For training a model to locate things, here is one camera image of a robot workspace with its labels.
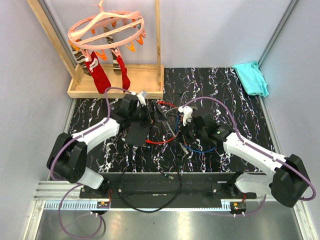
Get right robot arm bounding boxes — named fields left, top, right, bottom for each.
left=180, top=115, right=311, bottom=208

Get black network switch box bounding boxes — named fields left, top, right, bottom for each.
left=124, top=122, right=150, bottom=147

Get teal folded cloth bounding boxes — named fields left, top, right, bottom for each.
left=232, top=61, right=269, bottom=98

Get red sock left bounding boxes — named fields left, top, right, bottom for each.
left=85, top=51, right=111, bottom=94

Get red sock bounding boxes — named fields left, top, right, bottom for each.
left=116, top=55, right=131, bottom=90
left=85, top=51, right=111, bottom=94

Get grey ethernet cable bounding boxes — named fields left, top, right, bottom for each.
left=163, top=107, right=188, bottom=155

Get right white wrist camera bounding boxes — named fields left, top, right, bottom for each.
left=178, top=105, right=193, bottom=127

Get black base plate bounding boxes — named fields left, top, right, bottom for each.
left=79, top=172, right=257, bottom=212

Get striped brown sock right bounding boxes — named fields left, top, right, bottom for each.
left=105, top=35, right=121, bottom=76

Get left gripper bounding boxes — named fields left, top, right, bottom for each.
left=129, top=100, right=167, bottom=129

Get striped brown sock left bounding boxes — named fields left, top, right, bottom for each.
left=70, top=45, right=91, bottom=76

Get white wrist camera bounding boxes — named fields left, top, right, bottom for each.
left=178, top=105, right=193, bottom=127
left=131, top=90, right=148, bottom=107

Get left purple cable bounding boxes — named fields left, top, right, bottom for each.
left=49, top=86, right=135, bottom=238

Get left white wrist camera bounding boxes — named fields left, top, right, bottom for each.
left=131, top=90, right=148, bottom=107

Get pink round clip hanger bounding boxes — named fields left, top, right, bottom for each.
left=67, top=0, right=146, bottom=60

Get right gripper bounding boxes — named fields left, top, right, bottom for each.
left=175, top=118, right=207, bottom=146

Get wooden rack frame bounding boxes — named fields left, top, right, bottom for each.
left=29, top=0, right=164, bottom=99

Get black ethernet cable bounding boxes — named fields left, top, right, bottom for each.
left=116, top=146, right=183, bottom=214

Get black marbled mat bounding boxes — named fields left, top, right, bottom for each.
left=47, top=66, right=291, bottom=181

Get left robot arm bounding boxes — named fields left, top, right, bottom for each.
left=46, top=93, right=167, bottom=198

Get red ethernet cable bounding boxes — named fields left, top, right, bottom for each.
left=144, top=99, right=177, bottom=145

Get blue ethernet cable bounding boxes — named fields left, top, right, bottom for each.
left=174, top=113, right=218, bottom=153

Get striped brown sock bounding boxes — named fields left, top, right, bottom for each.
left=70, top=45, right=91, bottom=76
left=105, top=35, right=121, bottom=76

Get red sock right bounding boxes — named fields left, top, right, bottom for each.
left=116, top=55, right=131, bottom=90

